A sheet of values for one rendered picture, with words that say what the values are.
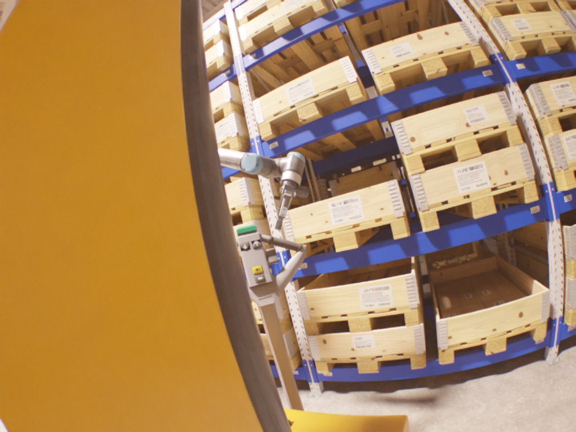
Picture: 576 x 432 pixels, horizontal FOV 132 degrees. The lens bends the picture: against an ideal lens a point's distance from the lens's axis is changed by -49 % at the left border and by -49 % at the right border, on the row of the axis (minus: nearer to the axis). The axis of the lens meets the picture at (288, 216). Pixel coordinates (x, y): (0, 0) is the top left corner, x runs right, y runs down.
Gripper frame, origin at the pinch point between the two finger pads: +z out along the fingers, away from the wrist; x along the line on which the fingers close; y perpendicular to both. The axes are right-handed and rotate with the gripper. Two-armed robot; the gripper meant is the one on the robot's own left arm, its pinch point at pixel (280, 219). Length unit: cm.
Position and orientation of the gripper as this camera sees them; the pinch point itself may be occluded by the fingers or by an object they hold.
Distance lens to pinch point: 103.3
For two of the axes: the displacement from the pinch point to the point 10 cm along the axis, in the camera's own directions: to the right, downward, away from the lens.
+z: -2.1, 8.8, -4.3
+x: 1.6, -4.0, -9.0
